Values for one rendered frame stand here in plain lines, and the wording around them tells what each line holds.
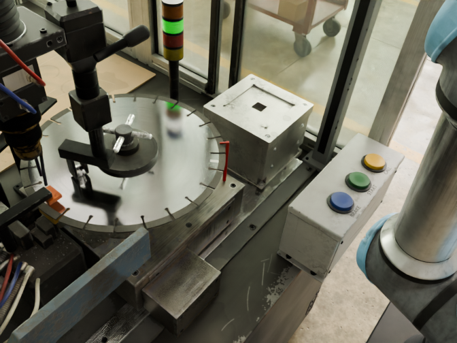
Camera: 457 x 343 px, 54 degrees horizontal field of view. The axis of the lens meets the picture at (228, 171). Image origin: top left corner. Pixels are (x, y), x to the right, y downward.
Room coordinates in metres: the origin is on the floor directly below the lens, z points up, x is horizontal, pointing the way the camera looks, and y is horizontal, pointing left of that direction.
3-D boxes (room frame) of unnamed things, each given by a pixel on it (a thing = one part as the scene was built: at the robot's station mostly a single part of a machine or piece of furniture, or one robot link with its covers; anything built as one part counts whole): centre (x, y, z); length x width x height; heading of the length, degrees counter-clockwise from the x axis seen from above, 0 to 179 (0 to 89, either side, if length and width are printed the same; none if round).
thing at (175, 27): (0.87, 0.15, 1.05); 0.05 x 0.04 x 0.03; 56
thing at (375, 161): (0.66, -0.29, 0.90); 0.04 x 0.04 x 0.02
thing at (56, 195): (0.41, 0.29, 0.95); 0.10 x 0.03 x 0.07; 146
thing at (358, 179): (0.60, -0.25, 0.90); 0.04 x 0.04 x 0.02
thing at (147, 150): (0.57, 0.18, 0.96); 0.11 x 0.11 x 0.03
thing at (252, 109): (0.81, -0.05, 0.82); 0.18 x 0.18 x 0.15; 56
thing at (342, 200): (0.55, -0.21, 0.90); 0.04 x 0.04 x 0.02
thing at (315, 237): (0.61, -0.24, 0.82); 0.28 x 0.11 x 0.15; 146
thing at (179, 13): (0.87, 0.15, 1.08); 0.05 x 0.04 x 0.03; 56
